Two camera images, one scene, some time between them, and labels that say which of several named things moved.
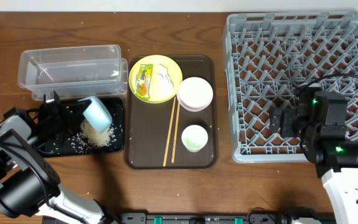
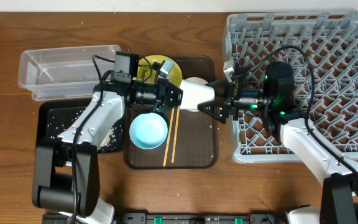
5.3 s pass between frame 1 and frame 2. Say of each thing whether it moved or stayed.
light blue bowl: moved
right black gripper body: moved
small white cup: moved
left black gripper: moved
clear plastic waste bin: stayed
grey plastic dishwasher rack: stayed
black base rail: stayed
